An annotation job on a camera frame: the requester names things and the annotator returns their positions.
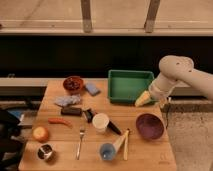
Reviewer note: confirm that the wooden stick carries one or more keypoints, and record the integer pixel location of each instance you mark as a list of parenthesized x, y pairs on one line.
[(125, 154)]

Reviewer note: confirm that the black handled tool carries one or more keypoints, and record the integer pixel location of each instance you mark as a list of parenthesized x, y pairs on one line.
[(89, 114)]

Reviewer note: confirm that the purple bowl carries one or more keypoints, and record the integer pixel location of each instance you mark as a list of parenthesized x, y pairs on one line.
[(149, 126)]

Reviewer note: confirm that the metal window post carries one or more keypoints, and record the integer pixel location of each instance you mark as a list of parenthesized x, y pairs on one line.
[(86, 16), (151, 15)]

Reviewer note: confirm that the crumpled blue white cloth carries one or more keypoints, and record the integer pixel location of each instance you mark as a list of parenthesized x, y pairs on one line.
[(67, 100)]

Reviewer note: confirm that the dark red bowl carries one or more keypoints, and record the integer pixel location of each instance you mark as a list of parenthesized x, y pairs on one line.
[(73, 84)]

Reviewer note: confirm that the green plastic tray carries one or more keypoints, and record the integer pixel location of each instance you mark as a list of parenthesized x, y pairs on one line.
[(125, 86)]

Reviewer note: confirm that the black eraser block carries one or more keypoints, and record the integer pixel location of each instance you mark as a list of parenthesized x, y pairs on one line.
[(71, 111)]

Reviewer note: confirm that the small metal cup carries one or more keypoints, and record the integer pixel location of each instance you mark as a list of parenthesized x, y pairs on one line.
[(45, 152)]

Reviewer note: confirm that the silver fork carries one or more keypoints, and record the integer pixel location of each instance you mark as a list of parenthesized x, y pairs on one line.
[(81, 136)]

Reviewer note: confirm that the right metal window post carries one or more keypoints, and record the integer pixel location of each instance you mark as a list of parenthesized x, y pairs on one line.
[(151, 15)]

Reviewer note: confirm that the left metal window post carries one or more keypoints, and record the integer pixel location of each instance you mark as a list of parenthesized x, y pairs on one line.
[(86, 16)]

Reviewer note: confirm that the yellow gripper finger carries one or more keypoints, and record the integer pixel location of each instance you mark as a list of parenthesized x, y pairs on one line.
[(143, 99), (162, 102)]

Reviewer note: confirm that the wooden spoon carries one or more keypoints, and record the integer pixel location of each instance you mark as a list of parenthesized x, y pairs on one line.
[(118, 143)]

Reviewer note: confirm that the blue plastic cup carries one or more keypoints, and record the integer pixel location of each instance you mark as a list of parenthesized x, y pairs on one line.
[(107, 152)]

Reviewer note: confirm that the red yellow apple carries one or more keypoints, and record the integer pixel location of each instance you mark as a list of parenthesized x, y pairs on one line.
[(40, 134)]

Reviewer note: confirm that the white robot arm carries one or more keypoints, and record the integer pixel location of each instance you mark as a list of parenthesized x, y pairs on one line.
[(175, 69)]

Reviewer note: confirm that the blue sponge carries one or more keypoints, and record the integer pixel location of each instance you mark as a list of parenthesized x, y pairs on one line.
[(92, 89)]

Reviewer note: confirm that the black bag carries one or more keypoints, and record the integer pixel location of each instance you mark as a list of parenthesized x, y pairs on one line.
[(10, 149)]

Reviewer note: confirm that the white paper cup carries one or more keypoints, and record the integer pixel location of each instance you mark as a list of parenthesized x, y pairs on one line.
[(100, 122)]

